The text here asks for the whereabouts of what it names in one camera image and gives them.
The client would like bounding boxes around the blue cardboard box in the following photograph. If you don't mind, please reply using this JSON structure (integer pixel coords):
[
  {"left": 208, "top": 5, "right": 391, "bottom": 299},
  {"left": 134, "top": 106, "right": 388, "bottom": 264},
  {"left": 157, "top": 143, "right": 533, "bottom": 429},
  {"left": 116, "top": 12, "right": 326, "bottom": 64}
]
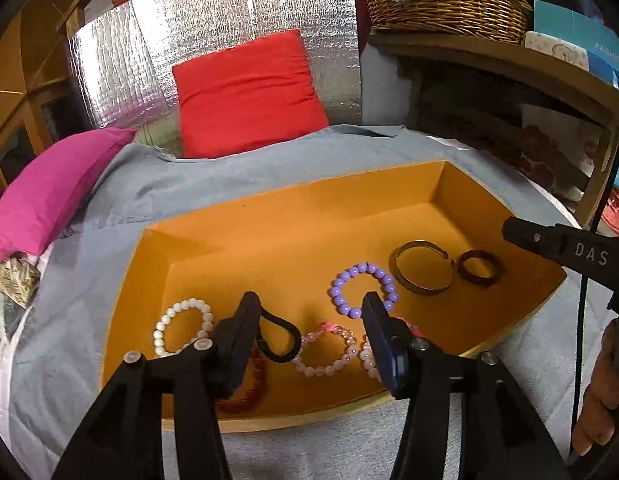
[{"left": 532, "top": 0, "right": 619, "bottom": 92}]

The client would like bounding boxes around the wooden cabinet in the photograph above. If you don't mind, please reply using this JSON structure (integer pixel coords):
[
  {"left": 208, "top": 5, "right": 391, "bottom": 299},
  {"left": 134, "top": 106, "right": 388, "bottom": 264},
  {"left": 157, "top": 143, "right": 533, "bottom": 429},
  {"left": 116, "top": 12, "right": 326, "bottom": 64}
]
[{"left": 0, "top": 0, "right": 131, "bottom": 196}]

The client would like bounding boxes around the purple bead bracelet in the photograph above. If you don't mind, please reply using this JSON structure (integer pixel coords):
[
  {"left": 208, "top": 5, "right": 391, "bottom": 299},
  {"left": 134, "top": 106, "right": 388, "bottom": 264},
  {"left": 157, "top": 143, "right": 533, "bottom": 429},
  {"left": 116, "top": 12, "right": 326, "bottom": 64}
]
[{"left": 329, "top": 262, "right": 399, "bottom": 320}]

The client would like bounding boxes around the red pillow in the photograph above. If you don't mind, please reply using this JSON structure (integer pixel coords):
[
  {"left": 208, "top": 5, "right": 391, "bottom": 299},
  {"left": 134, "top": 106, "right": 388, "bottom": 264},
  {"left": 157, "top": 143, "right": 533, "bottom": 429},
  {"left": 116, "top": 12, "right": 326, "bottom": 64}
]
[{"left": 171, "top": 28, "right": 331, "bottom": 160}]

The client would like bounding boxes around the floral cloth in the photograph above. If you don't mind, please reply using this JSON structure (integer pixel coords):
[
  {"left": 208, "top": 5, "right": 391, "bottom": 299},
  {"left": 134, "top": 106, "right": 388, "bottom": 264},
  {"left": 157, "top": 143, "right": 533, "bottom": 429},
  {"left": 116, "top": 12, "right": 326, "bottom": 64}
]
[{"left": 518, "top": 104, "right": 606, "bottom": 202}]

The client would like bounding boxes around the bronze cuff bangle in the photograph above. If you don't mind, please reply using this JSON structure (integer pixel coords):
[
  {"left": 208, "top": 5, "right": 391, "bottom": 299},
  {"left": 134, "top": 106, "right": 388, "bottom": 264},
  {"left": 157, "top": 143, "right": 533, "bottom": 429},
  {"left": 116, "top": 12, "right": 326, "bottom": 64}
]
[{"left": 389, "top": 240, "right": 456, "bottom": 297}]

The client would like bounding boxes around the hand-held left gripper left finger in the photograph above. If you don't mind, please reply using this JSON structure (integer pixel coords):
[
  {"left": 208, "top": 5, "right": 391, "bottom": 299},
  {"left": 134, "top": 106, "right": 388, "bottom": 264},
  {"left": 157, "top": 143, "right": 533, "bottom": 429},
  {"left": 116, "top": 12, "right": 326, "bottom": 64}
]
[{"left": 52, "top": 291, "right": 263, "bottom": 480}]

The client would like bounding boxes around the grey blanket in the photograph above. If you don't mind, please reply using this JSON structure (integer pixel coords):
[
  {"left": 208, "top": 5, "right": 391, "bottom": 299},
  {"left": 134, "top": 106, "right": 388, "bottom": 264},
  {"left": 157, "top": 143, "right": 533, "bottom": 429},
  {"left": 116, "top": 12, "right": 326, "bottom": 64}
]
[{"left": 0, "top": 124, "right": 610, "bottom": 480}]

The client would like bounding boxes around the patterned crumpled cloth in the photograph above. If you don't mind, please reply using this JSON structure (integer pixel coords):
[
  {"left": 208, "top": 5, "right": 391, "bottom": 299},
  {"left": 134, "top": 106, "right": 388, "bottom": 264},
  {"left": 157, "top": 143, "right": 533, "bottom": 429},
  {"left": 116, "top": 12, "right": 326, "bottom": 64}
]
[{"left": 0, "top": 256, "right": 41, "bottom": 312}]

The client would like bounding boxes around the white patterned box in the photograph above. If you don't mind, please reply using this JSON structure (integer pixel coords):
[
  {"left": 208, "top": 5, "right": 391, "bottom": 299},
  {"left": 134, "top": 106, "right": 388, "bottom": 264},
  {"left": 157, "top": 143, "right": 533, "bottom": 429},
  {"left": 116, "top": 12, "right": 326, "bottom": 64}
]
[{"left": 523, "top": 30, "right": 591, "bottom": 72}]

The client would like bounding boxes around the magenta pillow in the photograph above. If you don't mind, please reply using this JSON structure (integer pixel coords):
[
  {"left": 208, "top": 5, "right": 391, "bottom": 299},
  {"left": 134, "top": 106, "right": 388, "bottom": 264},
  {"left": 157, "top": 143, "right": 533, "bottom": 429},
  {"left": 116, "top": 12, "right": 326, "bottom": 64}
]
[{"left": 0, "top": 127, "right": 138, "bottom": 264}]

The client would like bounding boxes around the wooden shelf table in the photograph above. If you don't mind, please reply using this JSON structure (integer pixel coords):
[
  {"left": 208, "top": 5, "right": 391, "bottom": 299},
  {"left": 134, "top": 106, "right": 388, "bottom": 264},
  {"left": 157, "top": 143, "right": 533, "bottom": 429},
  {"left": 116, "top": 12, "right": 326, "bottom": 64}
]
[{"left": 366, "top": 30, "right": 619, "bottom": 227}]

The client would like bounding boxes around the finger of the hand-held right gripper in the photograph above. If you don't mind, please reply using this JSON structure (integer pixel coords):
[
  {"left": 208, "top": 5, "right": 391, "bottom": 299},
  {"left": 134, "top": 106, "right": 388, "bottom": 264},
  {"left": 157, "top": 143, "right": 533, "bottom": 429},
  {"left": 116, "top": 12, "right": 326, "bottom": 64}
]
[{"left": 501, "top": 215, "right": 564, "bottom": 262}]

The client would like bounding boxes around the red bead bracelet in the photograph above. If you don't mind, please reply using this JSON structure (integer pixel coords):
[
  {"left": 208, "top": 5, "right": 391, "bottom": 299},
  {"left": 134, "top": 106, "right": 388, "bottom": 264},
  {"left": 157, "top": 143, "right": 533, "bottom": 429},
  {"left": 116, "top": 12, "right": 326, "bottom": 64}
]
[{"left": 214, "top": 346, "right": 268, "bottom": 415}]

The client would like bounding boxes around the silver foil insulation sheet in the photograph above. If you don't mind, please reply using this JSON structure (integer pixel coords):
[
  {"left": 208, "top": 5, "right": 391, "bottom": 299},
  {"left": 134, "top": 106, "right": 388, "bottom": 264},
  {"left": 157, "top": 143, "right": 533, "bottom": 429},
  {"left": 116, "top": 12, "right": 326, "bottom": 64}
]
[{"left": 68, "top": 0, "right": 363, "bottom": 157}]

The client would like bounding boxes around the wicker basket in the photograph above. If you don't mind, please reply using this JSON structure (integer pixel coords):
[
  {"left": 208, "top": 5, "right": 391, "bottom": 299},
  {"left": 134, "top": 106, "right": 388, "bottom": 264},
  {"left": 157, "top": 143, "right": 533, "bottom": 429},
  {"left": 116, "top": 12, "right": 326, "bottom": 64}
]
[{"left": 353, "top": 0, "right": 535, "bottom": 46}]

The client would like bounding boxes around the orange cardboard box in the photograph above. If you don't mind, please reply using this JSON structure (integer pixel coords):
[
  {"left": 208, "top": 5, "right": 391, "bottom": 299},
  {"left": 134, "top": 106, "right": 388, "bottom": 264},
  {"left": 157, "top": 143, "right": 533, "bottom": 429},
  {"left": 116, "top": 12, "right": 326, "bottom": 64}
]
[{"left": 101, "top": 160, "right": 569, "bottom": 434}]

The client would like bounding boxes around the dark red bangle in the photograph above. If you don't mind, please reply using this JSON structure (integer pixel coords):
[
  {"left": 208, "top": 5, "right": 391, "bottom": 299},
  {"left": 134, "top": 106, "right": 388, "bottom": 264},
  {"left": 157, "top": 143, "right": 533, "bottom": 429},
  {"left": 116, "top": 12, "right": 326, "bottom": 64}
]
[{"left": 456, "top": 248, "right": 505, "bottom": 286}]

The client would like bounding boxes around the black cord bracelet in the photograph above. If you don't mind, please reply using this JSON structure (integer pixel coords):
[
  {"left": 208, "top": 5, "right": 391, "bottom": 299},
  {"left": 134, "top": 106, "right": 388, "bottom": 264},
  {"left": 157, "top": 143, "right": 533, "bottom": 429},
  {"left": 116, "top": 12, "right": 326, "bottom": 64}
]
[{"left": 256, "top": 308, "right": 296, "bottom": 364}]

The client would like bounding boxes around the person's right hand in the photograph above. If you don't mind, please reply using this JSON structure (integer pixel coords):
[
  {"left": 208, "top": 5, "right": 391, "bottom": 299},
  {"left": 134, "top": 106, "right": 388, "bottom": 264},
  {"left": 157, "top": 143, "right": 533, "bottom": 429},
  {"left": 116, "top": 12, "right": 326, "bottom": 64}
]
[{"left": 572, "top": 317, "right": 619, "bottom": 457}]

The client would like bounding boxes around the pale pink bead bracelet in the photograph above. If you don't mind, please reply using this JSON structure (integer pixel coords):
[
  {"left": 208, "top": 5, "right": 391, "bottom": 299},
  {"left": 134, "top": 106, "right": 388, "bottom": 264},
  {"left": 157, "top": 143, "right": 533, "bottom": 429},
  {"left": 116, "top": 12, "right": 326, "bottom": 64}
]
[{"left": 358, "top": 315, "right": 421, "bottom": 384}]

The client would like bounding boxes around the white bead bracelet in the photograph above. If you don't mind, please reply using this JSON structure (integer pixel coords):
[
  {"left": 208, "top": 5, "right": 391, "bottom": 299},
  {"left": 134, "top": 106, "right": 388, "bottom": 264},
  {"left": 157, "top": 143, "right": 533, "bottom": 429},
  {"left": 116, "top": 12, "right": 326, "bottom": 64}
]
[{"left": 152, "top": 297, "right": 215, "bottom": 359}]

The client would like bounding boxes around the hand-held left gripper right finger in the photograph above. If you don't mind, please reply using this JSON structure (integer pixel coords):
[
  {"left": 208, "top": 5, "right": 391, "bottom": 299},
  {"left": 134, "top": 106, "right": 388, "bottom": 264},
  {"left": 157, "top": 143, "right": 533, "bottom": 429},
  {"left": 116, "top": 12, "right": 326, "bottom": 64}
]
[{"left": 362, "top": 291, "right": 573, "bottom": 480}]

